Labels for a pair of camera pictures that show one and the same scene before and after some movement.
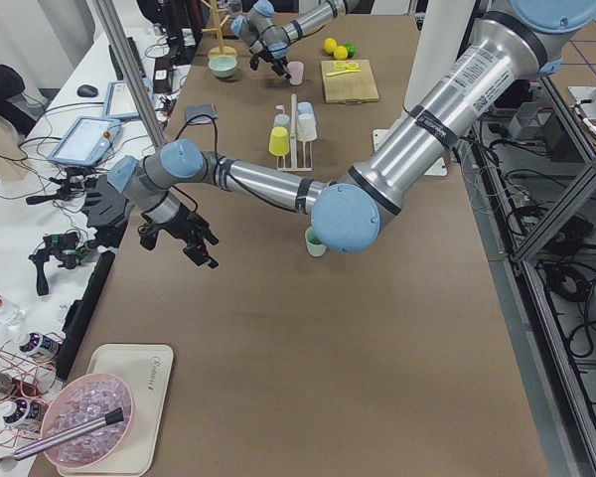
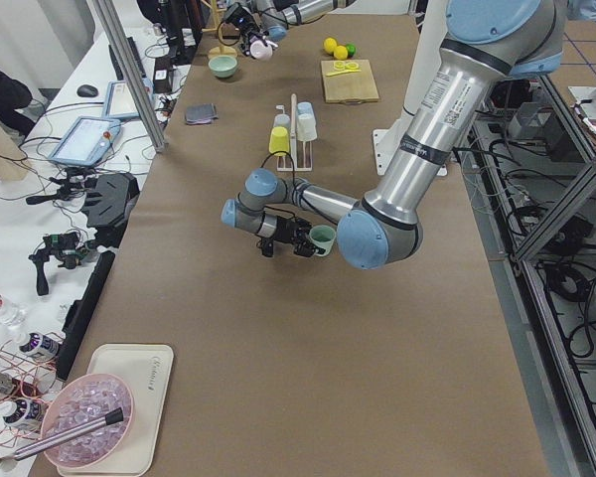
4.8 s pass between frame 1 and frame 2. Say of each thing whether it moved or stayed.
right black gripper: moved
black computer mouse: stayed
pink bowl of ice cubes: stayed
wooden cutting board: stayed
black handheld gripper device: stayed
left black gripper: moved
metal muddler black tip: stayed
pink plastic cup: moved
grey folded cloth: stayed
